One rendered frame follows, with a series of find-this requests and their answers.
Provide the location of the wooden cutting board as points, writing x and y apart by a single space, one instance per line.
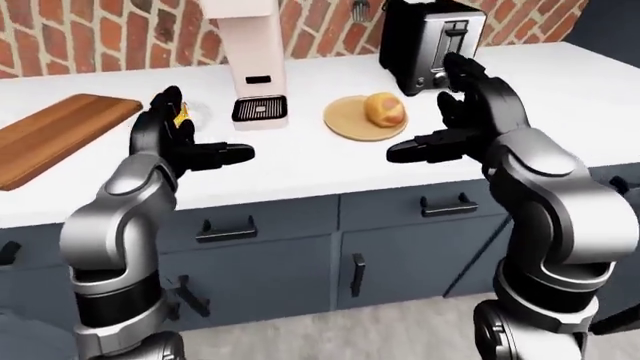
60 138

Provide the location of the hanging metal whisk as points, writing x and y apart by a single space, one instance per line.
360 10

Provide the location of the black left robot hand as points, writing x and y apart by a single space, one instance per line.
165 131

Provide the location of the white coffee machine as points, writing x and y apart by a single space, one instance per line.
252 63

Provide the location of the yellow croissant bread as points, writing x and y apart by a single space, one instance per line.
182 114

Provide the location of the grey cabinet door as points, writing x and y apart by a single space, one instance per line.
250 279
420 262

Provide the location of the clear glass plate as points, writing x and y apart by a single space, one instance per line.
202 114

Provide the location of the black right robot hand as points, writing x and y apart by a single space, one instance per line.
475 112

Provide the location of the round golden bread roll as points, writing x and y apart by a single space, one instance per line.
384 108

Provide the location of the black silver toaster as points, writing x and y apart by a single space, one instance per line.
430 47

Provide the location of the round tan plate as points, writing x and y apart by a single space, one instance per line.
360 120

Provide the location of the grey cabinet drawer front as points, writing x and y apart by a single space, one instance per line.
425 208
235 221

